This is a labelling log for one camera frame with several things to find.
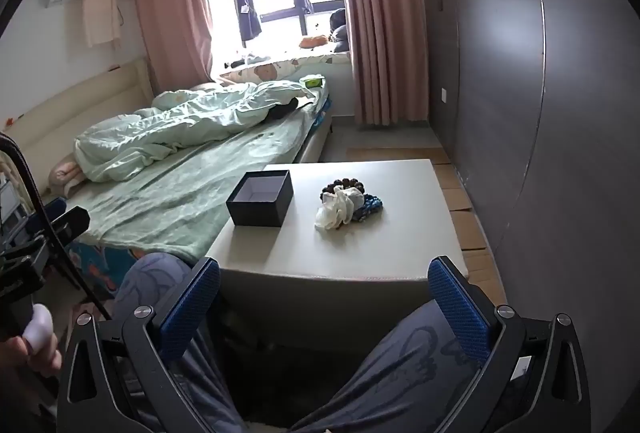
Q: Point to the light green quilt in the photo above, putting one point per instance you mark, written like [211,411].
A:
[190,133]

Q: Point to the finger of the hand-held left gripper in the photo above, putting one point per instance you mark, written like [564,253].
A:
[47,209]
[70,222]

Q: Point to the dark clothes on sill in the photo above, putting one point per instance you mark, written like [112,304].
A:
[247,60]

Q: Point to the bed with green sheet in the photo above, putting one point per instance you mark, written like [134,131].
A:
[200,193]

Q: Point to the pink pillow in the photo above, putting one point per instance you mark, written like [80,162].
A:
[65,174]

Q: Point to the cluttered bedside shelf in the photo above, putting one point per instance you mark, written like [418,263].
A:
[10,203]

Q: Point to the white wall socket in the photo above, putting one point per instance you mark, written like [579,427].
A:
[443,94]

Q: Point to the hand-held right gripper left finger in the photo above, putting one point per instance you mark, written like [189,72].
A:
[192,313]

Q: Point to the orange plush item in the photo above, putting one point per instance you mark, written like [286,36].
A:
[312,41]

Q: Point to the white bed base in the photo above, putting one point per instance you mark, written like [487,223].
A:
[320,143]

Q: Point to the colourful printed blanket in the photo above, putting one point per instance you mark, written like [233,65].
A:
[100,268]

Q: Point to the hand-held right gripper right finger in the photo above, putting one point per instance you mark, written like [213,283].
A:
[457,313]

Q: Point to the pink curtain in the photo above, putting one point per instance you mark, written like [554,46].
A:
[382,23]
[170,8]

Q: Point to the black jewelry box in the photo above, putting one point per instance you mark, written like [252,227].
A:
[260,205]

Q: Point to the cream bed headboard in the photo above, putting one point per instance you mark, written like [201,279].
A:
[65,113]

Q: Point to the white scrunchie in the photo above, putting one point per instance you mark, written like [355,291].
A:
[336,210]

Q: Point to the person's patterned grey pants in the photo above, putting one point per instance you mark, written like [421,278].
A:
[400,378]

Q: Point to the black garment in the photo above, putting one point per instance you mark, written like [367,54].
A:
[282,109]

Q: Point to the green packet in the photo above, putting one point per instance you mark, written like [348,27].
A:
[313,82]

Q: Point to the person's left hand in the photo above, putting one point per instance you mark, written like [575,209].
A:
[40,353]

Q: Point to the printed window seat cushion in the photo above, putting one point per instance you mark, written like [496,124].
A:
[290,65]

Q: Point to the beige towel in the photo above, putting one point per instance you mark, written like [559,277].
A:
[100,8]

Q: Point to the white low table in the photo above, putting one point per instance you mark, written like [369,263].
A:
[360,253]

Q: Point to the dark bag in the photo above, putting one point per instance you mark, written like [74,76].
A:
[340,30]

